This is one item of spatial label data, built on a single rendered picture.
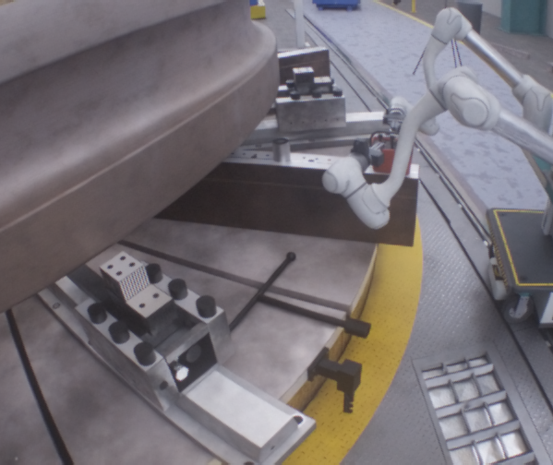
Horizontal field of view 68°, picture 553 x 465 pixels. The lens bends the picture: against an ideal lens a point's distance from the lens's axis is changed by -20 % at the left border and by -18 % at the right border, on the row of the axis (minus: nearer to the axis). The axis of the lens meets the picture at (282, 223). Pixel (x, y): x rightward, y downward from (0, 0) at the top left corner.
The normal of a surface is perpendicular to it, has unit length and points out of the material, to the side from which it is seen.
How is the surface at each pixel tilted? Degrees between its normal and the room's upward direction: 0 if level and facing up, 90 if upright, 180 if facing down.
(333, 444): 0
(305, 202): 90
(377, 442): 0
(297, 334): 0
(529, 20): 90
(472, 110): 88
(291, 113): 90
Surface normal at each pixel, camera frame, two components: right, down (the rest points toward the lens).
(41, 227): 0.72, 0.34
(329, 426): -0.07, -0.83
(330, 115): 0.10, 0.55
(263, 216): -0.28, 0.55
